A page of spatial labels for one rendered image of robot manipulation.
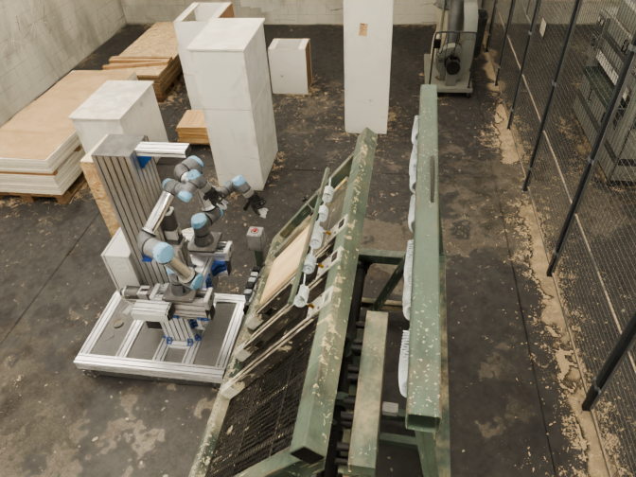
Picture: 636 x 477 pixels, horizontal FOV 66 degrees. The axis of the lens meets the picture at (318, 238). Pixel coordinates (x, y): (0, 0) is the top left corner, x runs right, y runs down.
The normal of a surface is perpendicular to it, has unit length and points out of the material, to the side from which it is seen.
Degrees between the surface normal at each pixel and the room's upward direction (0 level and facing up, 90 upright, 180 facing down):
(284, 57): 90
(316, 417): 38
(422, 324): 0
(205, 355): 0
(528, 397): 0
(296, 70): 90
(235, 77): 90
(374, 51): 90
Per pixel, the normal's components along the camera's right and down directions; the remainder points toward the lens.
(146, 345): -0.05, -0.74
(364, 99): -0.15, 0.66
